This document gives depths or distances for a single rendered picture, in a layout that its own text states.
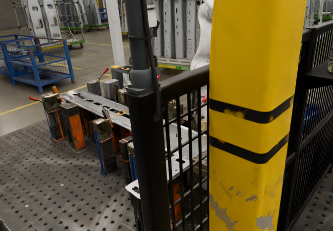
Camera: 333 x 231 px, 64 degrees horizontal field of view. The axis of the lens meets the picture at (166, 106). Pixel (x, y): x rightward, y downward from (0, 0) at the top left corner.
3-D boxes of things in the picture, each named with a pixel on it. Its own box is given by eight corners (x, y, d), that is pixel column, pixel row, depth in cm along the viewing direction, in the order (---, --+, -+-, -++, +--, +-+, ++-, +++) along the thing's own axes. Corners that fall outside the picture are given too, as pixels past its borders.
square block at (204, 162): (193, 226, 118) (190, 158, 104) (203, 215, 123) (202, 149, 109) (207, 236, 113) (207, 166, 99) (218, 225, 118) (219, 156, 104)
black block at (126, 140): (120, 187, 146) (113, 141, 135) (135, 178, 153) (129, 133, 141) (129, 194, 141) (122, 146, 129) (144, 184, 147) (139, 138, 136)
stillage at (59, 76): (14, 85, 597) (1, 42, 561) (47, 76, 654) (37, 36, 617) (40, 93, 527) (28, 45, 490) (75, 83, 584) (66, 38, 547)
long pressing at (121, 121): (53, 97, 204) (53, 95, 203) (80, 88, 218) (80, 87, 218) (193, 164, 112) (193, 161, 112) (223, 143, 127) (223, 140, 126)
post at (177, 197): (161, 224, 120) (156, 172, 109) (178, 210, 127) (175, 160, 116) (172, 232, 116) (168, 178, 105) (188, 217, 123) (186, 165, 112)
